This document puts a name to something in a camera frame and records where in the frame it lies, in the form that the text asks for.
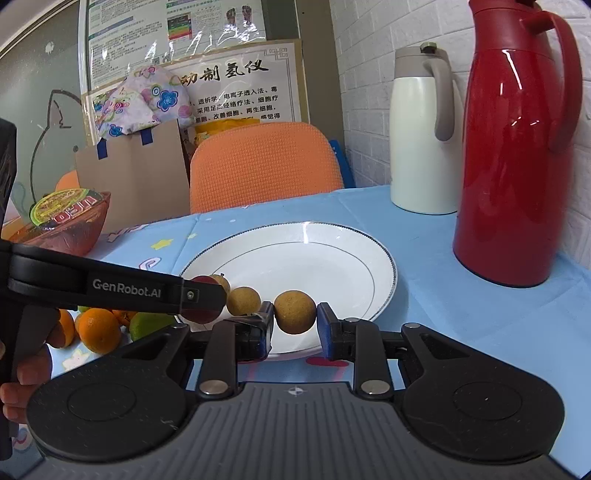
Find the brown cardboard box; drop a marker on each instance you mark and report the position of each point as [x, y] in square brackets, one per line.
[144, 173]

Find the green apple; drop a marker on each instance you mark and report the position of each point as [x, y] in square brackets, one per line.
[143, 324]

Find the white thermos jug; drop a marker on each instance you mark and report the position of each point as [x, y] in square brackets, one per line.
[426, 126]

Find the dark red plum front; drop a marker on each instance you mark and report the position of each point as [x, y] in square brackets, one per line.
[203, 299]

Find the laminated colour poster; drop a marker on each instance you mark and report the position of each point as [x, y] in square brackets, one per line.
[117, 35]

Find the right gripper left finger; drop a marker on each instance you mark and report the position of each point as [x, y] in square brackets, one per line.
[242, 339]

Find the brown longan front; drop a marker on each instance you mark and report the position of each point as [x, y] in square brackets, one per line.
[295, 312]

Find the person's left hand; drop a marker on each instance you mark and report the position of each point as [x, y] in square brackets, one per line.
[32, 372]

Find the instant noodle cup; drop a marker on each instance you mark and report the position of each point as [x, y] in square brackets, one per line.
[61, 206]

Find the blue cartoon tablecloth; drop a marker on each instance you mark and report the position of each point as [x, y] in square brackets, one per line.
[545, 329]

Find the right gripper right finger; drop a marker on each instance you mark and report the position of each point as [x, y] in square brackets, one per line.
[359, 342]

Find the red thermos jug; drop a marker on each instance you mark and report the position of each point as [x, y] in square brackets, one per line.
[523, 103]

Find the poster with chinese text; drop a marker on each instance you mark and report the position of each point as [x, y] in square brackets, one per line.
[258, 80]

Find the mandarin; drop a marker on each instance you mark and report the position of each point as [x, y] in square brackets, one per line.
[123, 317]

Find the white ceramic plate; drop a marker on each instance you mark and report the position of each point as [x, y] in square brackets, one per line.
[340, 265]

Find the pink plastic bowl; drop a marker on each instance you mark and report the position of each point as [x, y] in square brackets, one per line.
[76, 237]

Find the brown longan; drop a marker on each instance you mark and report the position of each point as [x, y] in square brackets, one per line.
[295, 312]
[243, 301]

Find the yellow snack bag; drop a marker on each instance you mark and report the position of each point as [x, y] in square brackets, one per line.
[206, 130]

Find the orange chair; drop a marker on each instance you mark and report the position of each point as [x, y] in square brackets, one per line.
[261, 163]
[68, 181]

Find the brown longan hidden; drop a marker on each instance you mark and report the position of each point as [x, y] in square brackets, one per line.
[222, 281]

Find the floral cloth bag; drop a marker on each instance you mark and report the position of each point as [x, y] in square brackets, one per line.
[149, 96]

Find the large orange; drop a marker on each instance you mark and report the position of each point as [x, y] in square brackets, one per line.
[98, 330]
[63, 333]

